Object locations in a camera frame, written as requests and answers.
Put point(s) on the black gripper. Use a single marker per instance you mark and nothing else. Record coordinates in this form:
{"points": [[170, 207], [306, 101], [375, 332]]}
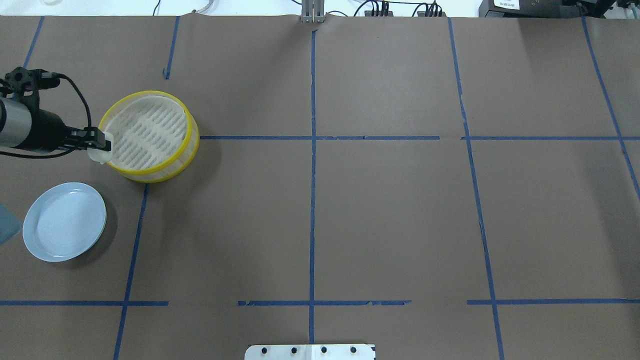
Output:
{"points": [[46, 131]]}

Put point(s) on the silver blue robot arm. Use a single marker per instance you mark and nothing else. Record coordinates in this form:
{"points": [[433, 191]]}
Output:
{"points": [[15, 126]]}

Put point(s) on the brown paper table cover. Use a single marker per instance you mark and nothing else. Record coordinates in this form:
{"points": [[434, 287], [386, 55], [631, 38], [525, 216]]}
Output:
{"points": [[448, 188]]}

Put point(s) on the light blue plate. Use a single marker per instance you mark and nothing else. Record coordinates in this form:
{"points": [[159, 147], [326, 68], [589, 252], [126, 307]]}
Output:
{"points": [[64, 222]]}

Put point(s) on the yellow rimmed steamer basket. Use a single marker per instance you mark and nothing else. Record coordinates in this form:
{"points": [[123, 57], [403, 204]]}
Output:
{"points": [[154, 136]]}

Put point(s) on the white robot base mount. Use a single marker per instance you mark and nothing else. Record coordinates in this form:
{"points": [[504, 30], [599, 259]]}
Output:
{"points": [[338, 351]]}

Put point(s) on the black device with label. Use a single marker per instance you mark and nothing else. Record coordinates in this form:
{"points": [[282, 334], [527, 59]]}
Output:
{"points": [[559, 9]]}

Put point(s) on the silver aluminium post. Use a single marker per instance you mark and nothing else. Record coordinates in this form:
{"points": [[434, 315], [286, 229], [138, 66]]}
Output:
{"points": [[312, 11]]}

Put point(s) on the pale white bun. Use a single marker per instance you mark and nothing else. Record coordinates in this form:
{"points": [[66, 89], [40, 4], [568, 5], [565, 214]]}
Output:
{"points": [[103, 156]]}

